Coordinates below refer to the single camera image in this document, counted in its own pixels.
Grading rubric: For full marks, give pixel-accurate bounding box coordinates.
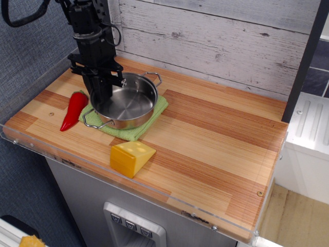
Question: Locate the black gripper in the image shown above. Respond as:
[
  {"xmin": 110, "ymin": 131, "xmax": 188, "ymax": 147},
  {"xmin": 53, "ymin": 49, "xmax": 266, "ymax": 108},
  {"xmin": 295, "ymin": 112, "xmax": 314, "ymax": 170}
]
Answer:
[{"xmin": 68, "ymin": 33, "xmax": 126, "ymax": 104}]

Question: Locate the stainless steel pot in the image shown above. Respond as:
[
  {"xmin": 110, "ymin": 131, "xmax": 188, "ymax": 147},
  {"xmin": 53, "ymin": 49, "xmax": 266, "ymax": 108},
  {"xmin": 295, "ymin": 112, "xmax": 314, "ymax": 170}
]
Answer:
[{"xmin": 82, "ymin": 72, "xmax": 162, "ymax": 130}]

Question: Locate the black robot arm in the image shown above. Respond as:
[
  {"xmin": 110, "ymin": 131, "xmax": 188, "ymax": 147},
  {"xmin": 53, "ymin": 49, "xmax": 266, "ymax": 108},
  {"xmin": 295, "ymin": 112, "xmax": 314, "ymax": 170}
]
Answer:
[{"xmin": 58, "ymin": 1, "xmax": 126, "ymax": 103}]

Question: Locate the green towel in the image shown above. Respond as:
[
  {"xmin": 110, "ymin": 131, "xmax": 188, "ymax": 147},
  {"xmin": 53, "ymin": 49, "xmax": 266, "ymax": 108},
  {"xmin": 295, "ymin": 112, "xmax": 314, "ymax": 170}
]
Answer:
[{"xmin": 79, "ymin": 90, "xmax": 169, "ymax": 141}]

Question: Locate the red chili pepper toy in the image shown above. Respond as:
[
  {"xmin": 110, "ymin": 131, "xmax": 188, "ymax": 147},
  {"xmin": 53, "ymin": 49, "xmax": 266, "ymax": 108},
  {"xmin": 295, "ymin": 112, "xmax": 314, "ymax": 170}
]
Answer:
[{"xmin": 60, "ymin": 91, "xmax": 88, "ymax": 131}]

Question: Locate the yellow cheese wedge toy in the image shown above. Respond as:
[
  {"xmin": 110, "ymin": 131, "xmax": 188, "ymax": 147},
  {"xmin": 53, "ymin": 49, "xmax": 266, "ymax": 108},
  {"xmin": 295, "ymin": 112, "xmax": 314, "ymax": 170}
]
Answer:
[{"xmin": 110, "ymin": 141, "xmax": 156, "ymax": 179}]

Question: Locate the grey toy cabinet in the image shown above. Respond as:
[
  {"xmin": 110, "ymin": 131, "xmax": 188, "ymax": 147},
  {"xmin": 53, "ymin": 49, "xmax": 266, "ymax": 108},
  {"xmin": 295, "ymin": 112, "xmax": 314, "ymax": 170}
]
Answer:
[{"xmin": 47, "ymin": 158, "xmax": 237, "ymax": 246}]

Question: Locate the silver dispenser panel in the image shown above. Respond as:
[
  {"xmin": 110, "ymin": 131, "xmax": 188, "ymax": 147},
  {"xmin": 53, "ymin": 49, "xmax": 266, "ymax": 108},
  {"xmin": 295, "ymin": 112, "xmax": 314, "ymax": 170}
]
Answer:
[{"xmin": 103, "ymin": 202, "xmax": 167, "ymax": 247}]

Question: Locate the yellow object at corner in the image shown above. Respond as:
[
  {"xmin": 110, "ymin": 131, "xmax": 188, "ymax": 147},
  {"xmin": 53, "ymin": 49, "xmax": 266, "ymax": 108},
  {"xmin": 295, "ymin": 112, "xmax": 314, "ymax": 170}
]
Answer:
[{"xmin": 19, "ymin": 235, "xmax": 46, "ymax": 247}]

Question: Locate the white toy sink counter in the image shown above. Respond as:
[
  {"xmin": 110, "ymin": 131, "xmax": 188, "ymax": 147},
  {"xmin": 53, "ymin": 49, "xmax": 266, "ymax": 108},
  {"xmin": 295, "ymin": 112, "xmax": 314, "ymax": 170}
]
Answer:
[{"xmin": 274, "ymin": 93, "xmax": 328, "ymax": 203}]

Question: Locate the dark grey right post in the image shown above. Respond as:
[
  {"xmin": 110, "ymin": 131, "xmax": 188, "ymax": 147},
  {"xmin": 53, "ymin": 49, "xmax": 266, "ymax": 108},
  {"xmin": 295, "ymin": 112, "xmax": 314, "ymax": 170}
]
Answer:
[{"xmin": 281, "ymin": 0, "xmax": 328, "ymax": 123}]

